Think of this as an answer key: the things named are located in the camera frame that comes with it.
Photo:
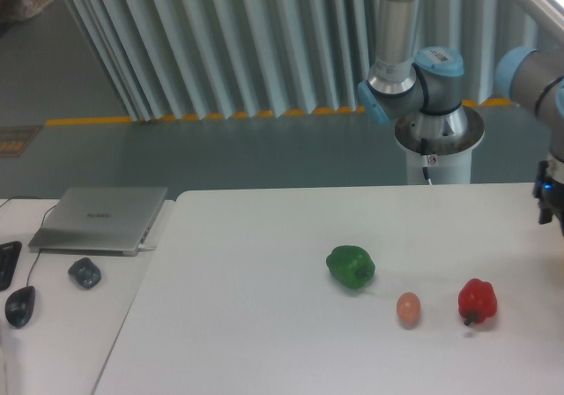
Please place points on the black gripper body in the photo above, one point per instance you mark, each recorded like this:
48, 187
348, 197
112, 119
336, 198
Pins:
548, 190

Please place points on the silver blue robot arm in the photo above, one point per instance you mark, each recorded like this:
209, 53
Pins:
420, 91

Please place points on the red bell pepper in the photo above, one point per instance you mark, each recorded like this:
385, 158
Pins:
477, 302

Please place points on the brown egg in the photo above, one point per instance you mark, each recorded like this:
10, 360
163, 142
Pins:
408, 308

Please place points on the green bell pepper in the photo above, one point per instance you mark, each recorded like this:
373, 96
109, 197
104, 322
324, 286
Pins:
351, 266

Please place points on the grey corrugated partition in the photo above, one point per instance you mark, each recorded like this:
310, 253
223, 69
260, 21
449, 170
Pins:
203, 57

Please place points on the silver closed laptop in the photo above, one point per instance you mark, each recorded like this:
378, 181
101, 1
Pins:
100, 220

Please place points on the dark grey earbuds case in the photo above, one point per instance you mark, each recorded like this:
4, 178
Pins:
85, 273

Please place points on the black keyboard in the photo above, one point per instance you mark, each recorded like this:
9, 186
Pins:
9, 259

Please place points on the black computer mouse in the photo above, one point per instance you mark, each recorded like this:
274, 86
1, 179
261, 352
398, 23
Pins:
19, 306

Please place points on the white laptop cable plug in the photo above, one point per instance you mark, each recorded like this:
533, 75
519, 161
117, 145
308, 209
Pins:
146, 248

